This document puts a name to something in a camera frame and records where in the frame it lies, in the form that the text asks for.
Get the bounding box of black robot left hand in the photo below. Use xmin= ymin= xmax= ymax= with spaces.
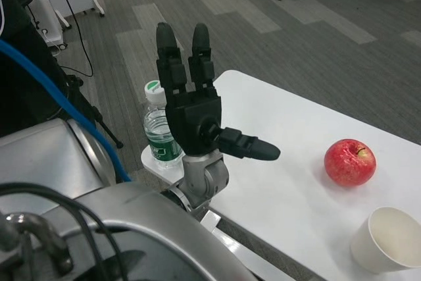
xmin=155 ymin=22 xmax=282 ymax=161

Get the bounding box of blue rope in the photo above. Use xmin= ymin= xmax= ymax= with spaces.
xmin=0 ymin=39 xmax=132 ymax=183

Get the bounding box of black cable on robot torso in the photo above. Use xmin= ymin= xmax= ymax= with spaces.
xmin=0 ymin=182 xmax=129 ymax=281

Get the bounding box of silver robot torso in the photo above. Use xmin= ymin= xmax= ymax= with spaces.
xmin=0 ymin=118 xmax=257 ymax=281

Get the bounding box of silver metal carabiner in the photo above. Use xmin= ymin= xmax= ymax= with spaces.
xmin=0 ymin=213 xmax=75 ymax=275

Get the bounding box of red apple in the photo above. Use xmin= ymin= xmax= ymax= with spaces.
xmin=324 ymin=138 xmax=377 ymax=188

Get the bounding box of white paper cup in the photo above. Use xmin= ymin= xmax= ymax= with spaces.
xmin=350 ymin=207 xmax=421 ymax=274

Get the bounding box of clear water bottle green label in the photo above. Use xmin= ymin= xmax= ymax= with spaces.
xmin=143 ymin=79 xmax=184 ymax=170

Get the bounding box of black hanging cable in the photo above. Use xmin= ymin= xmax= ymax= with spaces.
xmin=45 ymin=0 xmax=95 ymax=78

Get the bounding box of white wheeled stand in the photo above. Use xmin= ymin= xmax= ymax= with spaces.
xmin=31 ymin=0 xmax=72 ymax=40

